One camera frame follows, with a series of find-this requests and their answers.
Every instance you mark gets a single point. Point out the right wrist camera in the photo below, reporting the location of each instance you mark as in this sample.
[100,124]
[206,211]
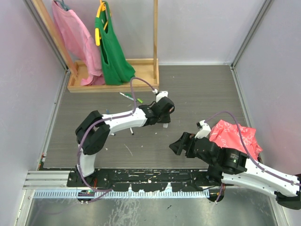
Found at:
[203,129]

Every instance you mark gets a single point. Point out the wooden clothes rack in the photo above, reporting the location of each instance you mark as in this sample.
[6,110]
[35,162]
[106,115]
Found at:
[146,69]

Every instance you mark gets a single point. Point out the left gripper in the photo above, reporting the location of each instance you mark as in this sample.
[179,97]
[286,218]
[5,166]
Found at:
[166,119]

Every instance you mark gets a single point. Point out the green white pen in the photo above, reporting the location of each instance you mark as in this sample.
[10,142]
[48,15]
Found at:
[126,96]

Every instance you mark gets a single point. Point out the blue grey hanger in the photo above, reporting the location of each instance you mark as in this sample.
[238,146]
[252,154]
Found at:
[63,5]

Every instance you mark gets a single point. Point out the grey slotted cable duct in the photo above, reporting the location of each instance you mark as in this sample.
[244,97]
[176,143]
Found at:
[88,194]

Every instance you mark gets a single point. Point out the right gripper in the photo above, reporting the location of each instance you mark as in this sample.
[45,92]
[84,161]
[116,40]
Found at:
[186,138]

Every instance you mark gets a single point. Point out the pink shirt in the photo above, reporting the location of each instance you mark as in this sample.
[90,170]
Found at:
[80,43]

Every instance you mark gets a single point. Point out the yellow hanger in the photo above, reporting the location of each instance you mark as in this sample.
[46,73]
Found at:
[102,28]

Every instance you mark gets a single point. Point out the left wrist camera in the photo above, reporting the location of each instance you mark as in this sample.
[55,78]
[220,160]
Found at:
[160,94]

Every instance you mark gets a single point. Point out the green tank top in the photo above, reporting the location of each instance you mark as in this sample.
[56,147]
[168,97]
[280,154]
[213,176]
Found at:
[116,69]

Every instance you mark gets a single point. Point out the red patterned cloth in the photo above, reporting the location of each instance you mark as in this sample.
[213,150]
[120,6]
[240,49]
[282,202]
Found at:
[225,134]

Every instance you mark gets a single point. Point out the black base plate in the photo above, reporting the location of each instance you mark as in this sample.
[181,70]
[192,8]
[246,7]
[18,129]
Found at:
[151,180]

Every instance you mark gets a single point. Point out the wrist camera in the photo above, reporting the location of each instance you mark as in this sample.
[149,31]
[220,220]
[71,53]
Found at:
[160,94]
[203,129]

